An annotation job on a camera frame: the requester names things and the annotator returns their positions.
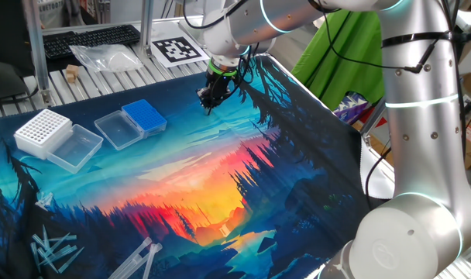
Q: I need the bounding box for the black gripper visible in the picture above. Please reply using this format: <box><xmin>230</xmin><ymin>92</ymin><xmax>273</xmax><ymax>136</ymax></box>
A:
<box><xmin>196</xmin><ymin>73</ymin><xmax>237</xmax><ymax>111</ymax></box>

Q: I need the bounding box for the blue pipette tip rack box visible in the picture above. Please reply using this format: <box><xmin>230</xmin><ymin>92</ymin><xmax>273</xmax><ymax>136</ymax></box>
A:
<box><xmin>94</xmin><ymin>98</ymin><xmax>168</xmax><ymax>151</ymax></box>

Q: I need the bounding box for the large clear pipette tip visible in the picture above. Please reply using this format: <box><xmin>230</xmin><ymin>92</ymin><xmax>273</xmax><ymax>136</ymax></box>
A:
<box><xmin>108</xmin><ymin>236</ymin><xmax>153</xmax><ymax>279</ymax></box>
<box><xmin>142</xmin><ymin>242</ymin><xmax>163</xmax><ymax>279</ymax></box>
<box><xmin>117</xmin><ymin>251</ymin><xmax>144</xmax><ymax>279</ymax></box>

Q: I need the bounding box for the white pipette tip rack box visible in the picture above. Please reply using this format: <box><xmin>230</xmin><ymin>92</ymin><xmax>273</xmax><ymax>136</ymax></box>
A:
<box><xmin>13</xmin><ymin>108</ymin><xmax>104</xmax><ymax>174</ymax></box>

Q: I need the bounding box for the clear pipette tip bundle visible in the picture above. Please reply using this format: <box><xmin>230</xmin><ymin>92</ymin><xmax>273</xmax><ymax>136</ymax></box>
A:
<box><xmin>33</xmin><ymin>191</ymin><xmax>54</xmax><ymax>212</ymax></box>

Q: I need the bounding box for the black white fiducial marker sheet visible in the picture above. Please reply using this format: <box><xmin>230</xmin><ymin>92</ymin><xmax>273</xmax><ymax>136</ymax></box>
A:
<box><xmin>150</xmin><ymin>36</ymin><xmax>210</xmax><ymax>69</ymax></box>

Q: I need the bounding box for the printed forest sunset cloth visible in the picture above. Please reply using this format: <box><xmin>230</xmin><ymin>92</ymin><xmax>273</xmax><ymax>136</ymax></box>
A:
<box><xmin>0</xmin><ymin>53</ymin><xmax>401</xmax><ymax>279</ymax></box>

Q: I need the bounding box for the clear plastic bag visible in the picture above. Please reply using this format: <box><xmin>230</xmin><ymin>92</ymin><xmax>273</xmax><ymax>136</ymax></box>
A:
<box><xmin>69</xmin><ymin>43</ymin><xmax>144</xmax><ymax>74</ymax></box>

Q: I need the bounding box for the green fabric sheet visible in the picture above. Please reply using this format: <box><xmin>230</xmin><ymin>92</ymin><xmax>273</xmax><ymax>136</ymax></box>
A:
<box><xmin>291</xmin><ymin>9</ymin><xmax>386</xmax><ymax>112</ymax></box>

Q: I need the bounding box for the black computer keyboard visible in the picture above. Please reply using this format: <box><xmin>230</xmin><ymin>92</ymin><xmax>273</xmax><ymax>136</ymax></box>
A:
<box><xmin>43</xmin><ymin>24</ymin><xmax>142</xmax><ymax>60</ymax></box>

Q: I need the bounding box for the purple patterned box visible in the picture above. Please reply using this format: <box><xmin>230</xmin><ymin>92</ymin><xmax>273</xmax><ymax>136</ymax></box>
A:
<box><xmin>333</xmin><ymin>91</ymin><xmax>373</xmax><ymax>126</ymax></box>

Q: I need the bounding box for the small wooden block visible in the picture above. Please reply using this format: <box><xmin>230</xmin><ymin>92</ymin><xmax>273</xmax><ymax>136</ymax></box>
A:
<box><xmin>64</xmin><ymin>64</ymin><xmax>81</xmax><ymax>84</ymax></box>

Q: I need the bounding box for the dark grey case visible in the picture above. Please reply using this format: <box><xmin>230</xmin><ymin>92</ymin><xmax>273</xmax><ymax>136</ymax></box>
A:
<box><xmin>0</xmin><ymin>57</ymin><xmax>36</xmax><ymax>102</ymax></box>

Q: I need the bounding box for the black monitor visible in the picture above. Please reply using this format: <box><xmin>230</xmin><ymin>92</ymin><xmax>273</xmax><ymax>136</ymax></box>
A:
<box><xmin>0</xmin><ymin>0</ymin><xmax>32</xmax><ymax>77</ymax></box>

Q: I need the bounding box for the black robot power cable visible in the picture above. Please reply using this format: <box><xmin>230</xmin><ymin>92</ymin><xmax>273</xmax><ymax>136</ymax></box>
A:
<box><xmin>365</xmin><ymin>146</ymin><xmax>394</xmax><ymax>210</ymax></box>

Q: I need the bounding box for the thin black table cable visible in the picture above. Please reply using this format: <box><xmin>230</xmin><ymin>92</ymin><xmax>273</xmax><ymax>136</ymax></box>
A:
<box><xmin>0</xmin><ymin>85</ymin><xmax>41</xmax><ymax>109</ymax></box>

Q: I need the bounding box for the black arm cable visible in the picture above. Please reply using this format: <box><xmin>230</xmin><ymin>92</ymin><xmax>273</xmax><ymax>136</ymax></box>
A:
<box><xmin>182</xmin><ymin>0</ymin><xmax>471</xmax><ymax>100</ymax></box>

